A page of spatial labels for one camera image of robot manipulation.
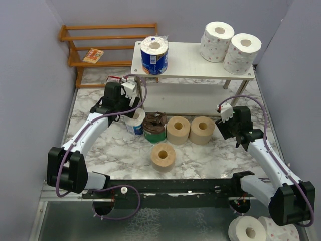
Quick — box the dotted roll on floor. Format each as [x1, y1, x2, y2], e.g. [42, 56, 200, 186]
[258, 216, 300, 241]

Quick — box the orange snack packet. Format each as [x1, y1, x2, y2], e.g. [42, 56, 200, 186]
[82, 48, 104, 64]

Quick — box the purple cable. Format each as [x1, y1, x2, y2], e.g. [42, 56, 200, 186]
[217, 95, 315, 228]
[55, 74, 148, 221]

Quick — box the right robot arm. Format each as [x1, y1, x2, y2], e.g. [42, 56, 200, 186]
[215, 103, 315, 226]

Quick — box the brown roll green wrapper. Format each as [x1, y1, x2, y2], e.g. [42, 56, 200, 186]
[142, 112, 167, 143]

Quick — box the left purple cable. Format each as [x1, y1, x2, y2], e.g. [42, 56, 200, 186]
[55, 74, 148, 221]

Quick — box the white roll on floor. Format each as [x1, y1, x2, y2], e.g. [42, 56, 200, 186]
[228, 216, 266, 241]

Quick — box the white dotted roll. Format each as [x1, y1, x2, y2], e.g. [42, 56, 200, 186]
[200, 21, 235, 62]
[223, 33, 262, 75]

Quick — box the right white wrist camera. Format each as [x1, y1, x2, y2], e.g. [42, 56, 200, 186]
[216, 102, 233, 123]

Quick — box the blue roll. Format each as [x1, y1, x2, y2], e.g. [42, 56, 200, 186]
[140, 35, 169, 75]
[124, 108, 145, 135]

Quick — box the red white small box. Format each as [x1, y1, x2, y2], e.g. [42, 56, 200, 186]
[106, 75, 122, 84]

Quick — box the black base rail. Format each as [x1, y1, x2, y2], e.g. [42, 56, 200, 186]
[82, 171, 253, 209]

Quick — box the tan paper roll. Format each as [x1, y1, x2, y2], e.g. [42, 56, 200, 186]
[150, 143, 176, 172]
[189, 116, 215, 145]
[167, 116, 191, 145]

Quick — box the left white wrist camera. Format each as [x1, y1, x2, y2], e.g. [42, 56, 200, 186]
[122, 77, 137, 98]

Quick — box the tan paper roll front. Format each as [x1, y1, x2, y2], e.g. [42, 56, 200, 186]
[150, 143, 176, 172]

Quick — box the white two-tier shelf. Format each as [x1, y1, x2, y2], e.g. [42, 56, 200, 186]
[140, 42, 254, 116]

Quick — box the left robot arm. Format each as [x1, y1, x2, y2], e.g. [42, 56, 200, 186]
[47, 82, 141, 198]

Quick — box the blue roll front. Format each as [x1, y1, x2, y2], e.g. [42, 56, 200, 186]
[140, 35, 169, 75]

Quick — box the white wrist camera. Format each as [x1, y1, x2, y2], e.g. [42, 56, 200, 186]
[122, 77, 137, 98]
[216, 102, 233, 123]

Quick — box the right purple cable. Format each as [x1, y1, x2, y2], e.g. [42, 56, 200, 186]
[217, 95, 315, 228]

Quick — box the orange wooden rack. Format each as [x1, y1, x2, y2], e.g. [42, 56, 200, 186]
[58, 23, 158, 89]

